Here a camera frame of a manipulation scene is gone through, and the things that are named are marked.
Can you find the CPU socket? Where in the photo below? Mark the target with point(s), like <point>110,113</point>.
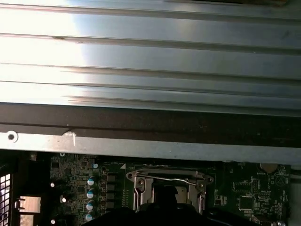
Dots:
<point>131,175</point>

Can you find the silver coin cell battery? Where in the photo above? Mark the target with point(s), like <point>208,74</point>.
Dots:
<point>269,167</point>

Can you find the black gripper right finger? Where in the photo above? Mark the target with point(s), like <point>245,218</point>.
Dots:
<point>200,220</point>

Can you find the metal socket cover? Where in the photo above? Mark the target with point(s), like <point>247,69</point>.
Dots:
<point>147,193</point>

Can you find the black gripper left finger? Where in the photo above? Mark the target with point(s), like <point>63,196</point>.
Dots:
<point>131,219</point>

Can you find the green motherboard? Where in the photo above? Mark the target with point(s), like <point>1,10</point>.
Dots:
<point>235,183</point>

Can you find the silver rear port block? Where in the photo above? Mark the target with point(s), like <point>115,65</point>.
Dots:
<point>29,203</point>

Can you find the black PC case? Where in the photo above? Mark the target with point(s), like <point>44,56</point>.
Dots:
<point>141,122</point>

